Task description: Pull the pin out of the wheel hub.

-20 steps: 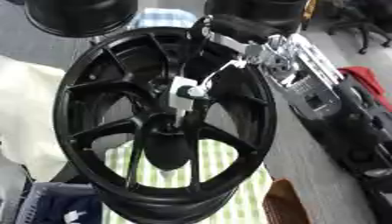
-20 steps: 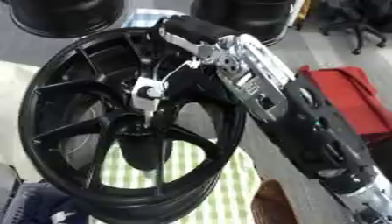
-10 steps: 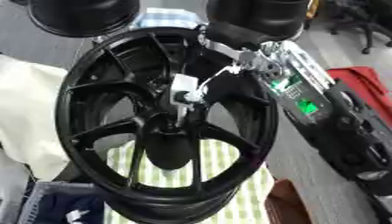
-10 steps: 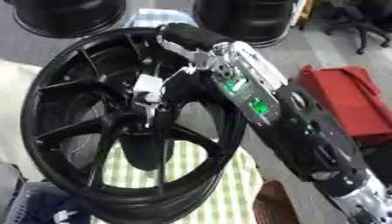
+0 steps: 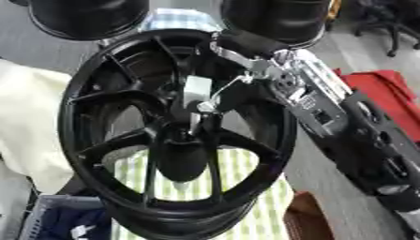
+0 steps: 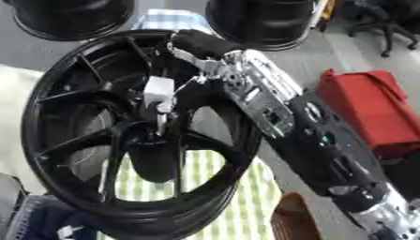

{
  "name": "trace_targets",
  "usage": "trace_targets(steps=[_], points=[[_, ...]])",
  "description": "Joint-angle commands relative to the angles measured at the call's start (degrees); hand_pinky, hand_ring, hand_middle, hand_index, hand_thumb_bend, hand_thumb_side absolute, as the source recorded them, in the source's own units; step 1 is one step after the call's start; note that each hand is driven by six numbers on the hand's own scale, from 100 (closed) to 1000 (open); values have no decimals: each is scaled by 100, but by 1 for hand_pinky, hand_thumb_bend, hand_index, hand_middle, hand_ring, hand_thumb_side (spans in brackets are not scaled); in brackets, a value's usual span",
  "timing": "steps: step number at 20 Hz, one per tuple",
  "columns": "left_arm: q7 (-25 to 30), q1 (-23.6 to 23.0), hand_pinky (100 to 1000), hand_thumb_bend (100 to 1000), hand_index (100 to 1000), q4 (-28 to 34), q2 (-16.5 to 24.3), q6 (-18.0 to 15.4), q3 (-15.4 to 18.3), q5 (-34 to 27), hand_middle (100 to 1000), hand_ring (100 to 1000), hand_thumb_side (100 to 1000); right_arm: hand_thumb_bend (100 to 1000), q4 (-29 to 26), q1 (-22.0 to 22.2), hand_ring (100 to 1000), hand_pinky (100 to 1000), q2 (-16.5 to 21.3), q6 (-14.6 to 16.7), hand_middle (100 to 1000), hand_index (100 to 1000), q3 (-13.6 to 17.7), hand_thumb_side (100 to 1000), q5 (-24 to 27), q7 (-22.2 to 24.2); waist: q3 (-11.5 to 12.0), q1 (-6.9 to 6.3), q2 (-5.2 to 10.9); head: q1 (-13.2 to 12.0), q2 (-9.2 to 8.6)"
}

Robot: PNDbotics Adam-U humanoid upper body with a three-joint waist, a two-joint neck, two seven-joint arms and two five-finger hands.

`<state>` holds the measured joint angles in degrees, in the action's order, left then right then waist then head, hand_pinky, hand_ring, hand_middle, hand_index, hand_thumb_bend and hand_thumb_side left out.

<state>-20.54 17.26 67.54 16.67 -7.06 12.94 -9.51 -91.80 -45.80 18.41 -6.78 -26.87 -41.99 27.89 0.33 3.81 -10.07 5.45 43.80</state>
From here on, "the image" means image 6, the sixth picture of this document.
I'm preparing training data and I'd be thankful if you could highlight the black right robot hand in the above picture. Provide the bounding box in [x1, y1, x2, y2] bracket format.
[147, 29, 249, 109]

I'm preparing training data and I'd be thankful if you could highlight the black round wheel rim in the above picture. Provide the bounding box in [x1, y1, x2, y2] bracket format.
[3, 0, 137, 42]
[204, 0, 323, 52]

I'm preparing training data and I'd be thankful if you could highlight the black spoked wheel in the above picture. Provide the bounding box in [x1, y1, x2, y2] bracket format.
[20, 29, 266, 240]

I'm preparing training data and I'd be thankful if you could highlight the red box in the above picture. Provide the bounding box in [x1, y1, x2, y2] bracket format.
[315, 68, 420, 161]

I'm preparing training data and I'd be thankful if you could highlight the black office chair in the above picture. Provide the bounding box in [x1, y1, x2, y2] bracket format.
[342, 0, 420, 58]

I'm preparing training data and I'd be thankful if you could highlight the brown cardboard box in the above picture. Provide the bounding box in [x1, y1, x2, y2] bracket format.
[269, 191, 325, 240]

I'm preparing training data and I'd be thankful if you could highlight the dark blue fabric bag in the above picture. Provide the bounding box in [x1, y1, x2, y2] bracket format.
[0, 174, 102, 240]

